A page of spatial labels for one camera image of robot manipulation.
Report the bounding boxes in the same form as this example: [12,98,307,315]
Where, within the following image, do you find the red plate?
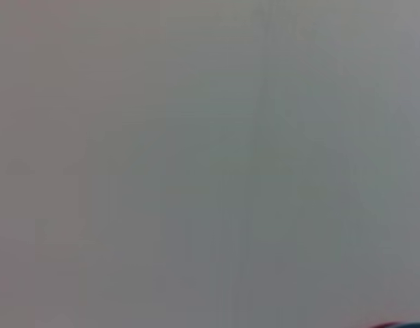
[368,320,414,328]

